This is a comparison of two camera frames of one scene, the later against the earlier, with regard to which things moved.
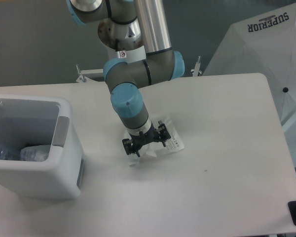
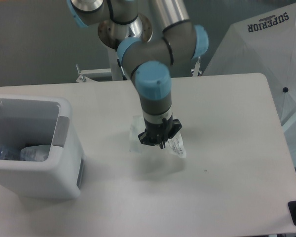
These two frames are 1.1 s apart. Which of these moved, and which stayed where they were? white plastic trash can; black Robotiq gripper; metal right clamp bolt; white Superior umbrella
Moved: black Robotiq gripper
Stayed: metal right clamp bolt; white Superior umbrella; white plastic trash can
